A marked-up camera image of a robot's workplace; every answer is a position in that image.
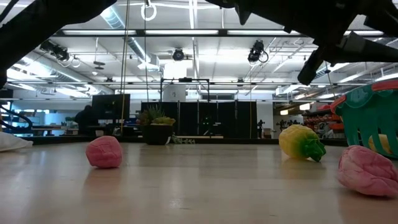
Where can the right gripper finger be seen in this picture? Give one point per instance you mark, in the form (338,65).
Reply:
(267,9)
(242,15)

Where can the person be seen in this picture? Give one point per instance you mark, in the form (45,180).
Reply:
(84,119)

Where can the black ceiling camera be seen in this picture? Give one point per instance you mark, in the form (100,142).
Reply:
(256,51)
(54,49)

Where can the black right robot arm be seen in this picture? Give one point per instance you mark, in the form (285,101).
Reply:
(382,15)

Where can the black partition screens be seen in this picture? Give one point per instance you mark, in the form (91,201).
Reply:
(239,118)

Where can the shelf with orange bins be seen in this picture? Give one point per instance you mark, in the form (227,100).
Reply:
(323,119)

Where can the black aluminium table frame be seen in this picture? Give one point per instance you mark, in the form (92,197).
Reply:
(248,140)

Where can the yellow toy bell pepper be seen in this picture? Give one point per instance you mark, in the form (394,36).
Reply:
(298,141)

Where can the round black ceiling fixture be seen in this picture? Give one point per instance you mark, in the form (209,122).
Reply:
(178,54)

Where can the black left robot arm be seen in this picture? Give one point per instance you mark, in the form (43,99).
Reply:
(37,28)

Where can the pink textured toy fruit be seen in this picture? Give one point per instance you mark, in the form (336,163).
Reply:
(104,152)
(367,171)

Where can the black background monitor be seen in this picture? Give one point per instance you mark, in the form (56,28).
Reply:
(110,106)

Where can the black overhead crossbar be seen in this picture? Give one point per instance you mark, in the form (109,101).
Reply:
(140,32)

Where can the potted succulent plant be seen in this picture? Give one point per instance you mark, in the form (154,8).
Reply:
(157,133)

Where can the white cabinet box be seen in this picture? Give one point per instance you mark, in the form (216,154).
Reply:
(174,92)

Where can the white checked cloth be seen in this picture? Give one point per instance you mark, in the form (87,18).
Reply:
(9,143)

